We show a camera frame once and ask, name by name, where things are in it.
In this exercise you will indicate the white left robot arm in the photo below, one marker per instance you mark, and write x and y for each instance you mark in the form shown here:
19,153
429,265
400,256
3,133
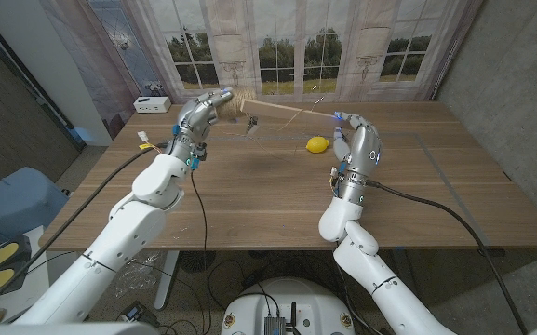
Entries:
133,228

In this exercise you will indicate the white power box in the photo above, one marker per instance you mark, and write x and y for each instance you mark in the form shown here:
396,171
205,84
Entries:
151,104

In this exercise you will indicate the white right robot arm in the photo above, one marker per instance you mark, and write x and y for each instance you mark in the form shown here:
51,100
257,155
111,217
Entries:
366,265

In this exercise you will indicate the wooden hanger with metal clips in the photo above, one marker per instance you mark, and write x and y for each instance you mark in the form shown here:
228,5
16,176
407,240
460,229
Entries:
282,111

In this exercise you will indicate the small black floor device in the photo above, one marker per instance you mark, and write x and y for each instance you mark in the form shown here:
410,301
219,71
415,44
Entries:
135,312

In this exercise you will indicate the jute twine spool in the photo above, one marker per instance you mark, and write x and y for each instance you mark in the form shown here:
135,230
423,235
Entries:
235,106

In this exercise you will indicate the black and yellow foot pedal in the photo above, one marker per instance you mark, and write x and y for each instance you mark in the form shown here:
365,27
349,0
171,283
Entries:
9,270

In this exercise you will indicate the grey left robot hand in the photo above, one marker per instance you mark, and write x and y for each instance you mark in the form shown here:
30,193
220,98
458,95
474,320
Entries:
193,116

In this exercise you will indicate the clear plastic bag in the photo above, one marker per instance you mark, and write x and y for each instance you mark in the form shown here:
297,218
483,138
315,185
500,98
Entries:
140,274

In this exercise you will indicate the blue plastic bin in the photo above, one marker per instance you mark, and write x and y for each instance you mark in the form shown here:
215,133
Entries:
17,200

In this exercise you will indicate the printed window backdrop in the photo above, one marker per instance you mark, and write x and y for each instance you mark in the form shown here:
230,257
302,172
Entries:
296,28

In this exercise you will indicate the yellow toy lemon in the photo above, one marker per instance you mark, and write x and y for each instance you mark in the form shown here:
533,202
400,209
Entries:
317,144

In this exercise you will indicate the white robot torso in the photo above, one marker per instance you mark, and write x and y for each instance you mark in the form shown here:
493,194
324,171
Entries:
291,298

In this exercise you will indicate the black round floor fan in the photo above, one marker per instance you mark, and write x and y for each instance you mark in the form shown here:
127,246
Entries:
197,261

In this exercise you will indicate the white robot head rim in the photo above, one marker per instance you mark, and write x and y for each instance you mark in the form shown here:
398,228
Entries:
63,329

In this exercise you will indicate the white table leg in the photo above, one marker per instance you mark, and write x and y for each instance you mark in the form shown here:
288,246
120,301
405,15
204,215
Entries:
165,279

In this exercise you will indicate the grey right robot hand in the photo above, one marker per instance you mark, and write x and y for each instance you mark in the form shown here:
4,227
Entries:
363,149

